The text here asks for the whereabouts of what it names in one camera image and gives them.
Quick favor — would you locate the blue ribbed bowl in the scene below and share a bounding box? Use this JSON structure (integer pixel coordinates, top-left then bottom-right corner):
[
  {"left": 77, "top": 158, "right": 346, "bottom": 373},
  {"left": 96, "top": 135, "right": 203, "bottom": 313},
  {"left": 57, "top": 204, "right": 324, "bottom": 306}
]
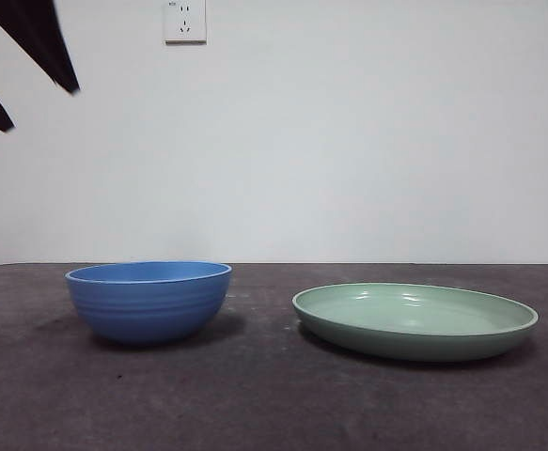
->
[{"left": 64, "top": 260, "right": 233, "bottom": 348}]

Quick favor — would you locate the green round plate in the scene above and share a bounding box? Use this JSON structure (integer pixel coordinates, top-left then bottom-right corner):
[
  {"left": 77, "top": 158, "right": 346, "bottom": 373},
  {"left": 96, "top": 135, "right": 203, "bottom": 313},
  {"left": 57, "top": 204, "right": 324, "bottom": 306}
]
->
[{"left": 291, "top": 281, "right": 540, "bottom": 363}]

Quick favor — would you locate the white wall socket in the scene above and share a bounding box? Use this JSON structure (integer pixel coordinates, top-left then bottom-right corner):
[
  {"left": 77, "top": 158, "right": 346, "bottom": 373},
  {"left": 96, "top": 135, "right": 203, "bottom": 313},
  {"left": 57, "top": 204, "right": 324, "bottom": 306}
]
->
[{"left": 164, "top": 0, "right": 208, "bottom": 46}]

